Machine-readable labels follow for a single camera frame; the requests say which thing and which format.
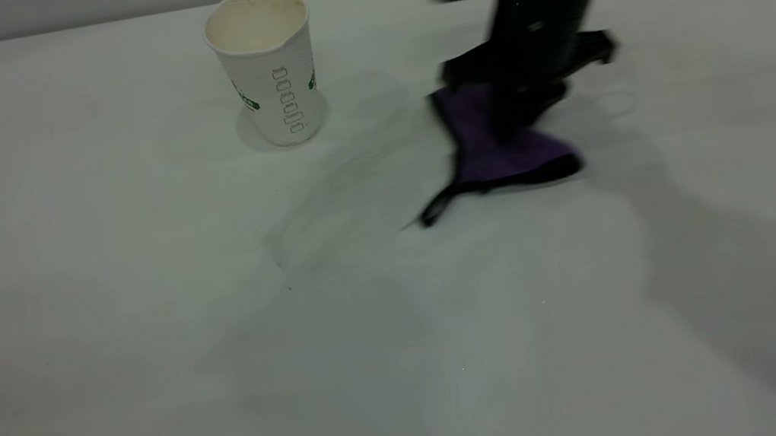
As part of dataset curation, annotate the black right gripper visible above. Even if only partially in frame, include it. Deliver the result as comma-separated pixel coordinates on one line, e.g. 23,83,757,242
430,0,630,151

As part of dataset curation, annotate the purple cloth with black trim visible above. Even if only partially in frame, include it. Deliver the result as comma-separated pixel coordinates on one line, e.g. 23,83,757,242
400,68,590,229

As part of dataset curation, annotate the white paper coffee cup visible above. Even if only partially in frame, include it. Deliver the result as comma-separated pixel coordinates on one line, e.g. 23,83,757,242
199,0,329,157

